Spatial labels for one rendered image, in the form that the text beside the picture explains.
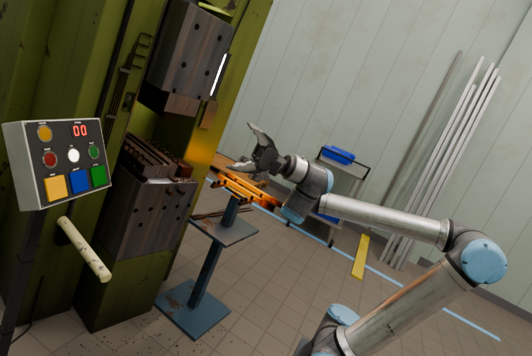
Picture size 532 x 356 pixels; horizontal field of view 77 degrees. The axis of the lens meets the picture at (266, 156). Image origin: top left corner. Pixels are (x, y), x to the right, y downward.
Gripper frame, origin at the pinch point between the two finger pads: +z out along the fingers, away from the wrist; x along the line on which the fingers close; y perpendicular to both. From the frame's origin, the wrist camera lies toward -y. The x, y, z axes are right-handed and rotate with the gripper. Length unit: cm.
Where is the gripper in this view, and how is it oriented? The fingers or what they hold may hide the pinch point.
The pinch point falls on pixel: (236, 145)
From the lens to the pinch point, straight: 100.1
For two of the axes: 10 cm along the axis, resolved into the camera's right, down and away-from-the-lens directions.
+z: -8.4, -3.6, -4.1
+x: 4.5, -8.8, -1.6
